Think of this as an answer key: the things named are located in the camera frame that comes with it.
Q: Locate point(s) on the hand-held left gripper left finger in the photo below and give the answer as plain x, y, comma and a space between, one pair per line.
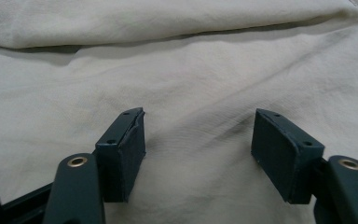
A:
122, 155

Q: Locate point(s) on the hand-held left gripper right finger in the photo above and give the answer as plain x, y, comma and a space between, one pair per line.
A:
282, 155

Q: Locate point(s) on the khaki shorts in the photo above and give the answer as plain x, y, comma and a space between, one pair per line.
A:
183, 62

